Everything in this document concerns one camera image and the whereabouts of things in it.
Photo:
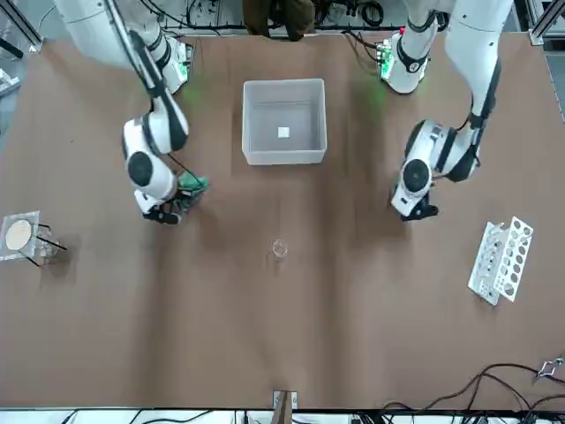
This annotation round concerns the aluminium frame post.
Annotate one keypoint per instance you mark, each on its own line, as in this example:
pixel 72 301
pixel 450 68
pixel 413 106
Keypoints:
pixel 545 22
pixel 17 26
pixel 284 406

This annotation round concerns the black tripod stand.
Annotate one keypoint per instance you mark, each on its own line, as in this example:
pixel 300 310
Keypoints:
pixel 53 245

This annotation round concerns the small glass beaker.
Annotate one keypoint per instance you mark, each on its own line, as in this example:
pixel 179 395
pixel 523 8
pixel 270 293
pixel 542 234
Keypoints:
pixel 280 247

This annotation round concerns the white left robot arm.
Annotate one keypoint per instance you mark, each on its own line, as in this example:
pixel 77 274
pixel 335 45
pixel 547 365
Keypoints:
pixel 441 146

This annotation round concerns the small glass jar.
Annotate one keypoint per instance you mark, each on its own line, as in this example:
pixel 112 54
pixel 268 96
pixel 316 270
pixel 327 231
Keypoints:
pixel 46 251

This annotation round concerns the translucent plastic box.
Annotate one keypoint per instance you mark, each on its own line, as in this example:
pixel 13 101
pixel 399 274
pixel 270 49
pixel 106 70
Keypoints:
pixel 287 156

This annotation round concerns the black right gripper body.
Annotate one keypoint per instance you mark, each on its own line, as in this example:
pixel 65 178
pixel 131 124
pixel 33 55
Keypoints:
pixel 163 215

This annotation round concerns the white test tube rack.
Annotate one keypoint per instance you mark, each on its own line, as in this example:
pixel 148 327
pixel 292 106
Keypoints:
pixel 499 265

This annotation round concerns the green cloth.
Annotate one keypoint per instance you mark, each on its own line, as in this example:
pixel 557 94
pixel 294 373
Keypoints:
pixel 194 181

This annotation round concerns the person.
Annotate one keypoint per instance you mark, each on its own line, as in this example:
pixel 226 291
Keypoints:
pixel 278 17

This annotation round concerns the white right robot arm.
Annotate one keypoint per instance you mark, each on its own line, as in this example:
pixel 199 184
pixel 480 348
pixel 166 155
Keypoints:
pixel 150 132

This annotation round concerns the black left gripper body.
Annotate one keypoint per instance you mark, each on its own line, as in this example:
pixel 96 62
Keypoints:
pixel 419 211

